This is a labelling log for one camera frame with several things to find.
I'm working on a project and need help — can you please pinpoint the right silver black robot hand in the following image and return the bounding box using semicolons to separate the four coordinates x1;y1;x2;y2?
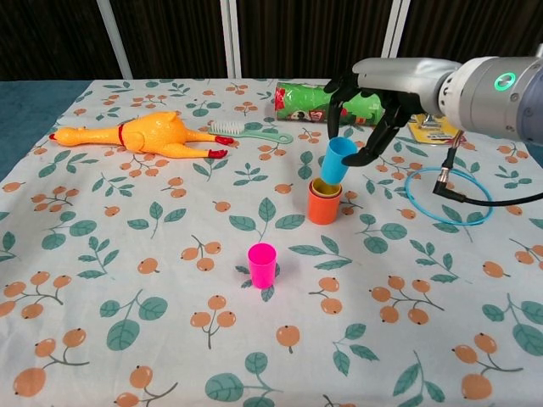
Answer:
324;57;462;168

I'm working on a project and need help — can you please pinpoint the light blue plastic cup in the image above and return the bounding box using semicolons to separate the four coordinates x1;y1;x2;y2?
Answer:
320;136;357;187

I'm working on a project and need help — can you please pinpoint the yellow plastic cup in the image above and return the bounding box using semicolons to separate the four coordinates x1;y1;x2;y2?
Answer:
311;177;342;198

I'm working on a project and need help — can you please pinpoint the pink plastic cup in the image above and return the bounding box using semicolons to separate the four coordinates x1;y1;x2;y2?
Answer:
247;243;277;290

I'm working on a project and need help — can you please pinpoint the orange plastic cup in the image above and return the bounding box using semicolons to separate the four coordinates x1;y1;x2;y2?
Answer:
306;184;342;225

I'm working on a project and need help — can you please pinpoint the razor on yellow card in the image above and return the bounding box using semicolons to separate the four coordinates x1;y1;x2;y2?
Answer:
406;110;467;146

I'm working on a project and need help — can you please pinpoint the dark slatted partition panel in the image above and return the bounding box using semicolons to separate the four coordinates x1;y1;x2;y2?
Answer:
0;0;125;81
394;0;543;63
109;0;233;80
236;0;399;80

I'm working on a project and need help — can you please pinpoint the green cylindrical can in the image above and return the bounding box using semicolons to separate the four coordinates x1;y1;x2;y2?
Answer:
273;81;386;127

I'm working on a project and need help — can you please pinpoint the yellow rubber chicken toy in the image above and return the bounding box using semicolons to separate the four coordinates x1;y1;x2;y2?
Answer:
48;110;230;160

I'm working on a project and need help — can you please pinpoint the floral print tablecloth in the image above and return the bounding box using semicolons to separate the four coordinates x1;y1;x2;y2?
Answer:
0;78;543;407

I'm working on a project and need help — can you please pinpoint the white partition frame post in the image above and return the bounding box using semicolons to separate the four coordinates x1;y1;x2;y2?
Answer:
96;0;132;80
220;0;242;79
377;0;412;63

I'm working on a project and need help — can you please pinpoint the light blue plastic ring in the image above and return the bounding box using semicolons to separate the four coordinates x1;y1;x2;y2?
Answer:
404;166;495;226

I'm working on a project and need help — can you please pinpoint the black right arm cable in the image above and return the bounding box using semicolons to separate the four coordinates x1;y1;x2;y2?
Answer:
431;131;543;207

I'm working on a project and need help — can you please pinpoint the green handled brush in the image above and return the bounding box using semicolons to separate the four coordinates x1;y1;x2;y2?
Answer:
207;120;294;144

